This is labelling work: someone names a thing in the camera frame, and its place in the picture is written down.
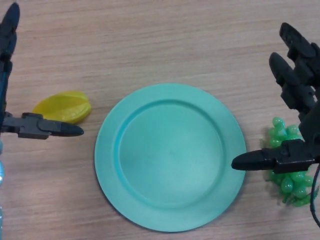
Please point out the yellow starfruit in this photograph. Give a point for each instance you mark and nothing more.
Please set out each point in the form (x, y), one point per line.
(65, 105)

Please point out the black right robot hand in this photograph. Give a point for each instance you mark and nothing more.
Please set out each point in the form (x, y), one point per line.
(310, 117)

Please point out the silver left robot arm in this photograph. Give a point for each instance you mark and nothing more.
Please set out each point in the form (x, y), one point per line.
(1, 170)

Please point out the green grape bunch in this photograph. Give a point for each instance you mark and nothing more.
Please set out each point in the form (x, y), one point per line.
(287, 185)

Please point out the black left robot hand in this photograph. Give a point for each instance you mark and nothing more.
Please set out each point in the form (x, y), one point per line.
(30, 127)

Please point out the green round plate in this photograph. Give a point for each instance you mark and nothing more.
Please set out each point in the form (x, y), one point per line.
(170, 175)

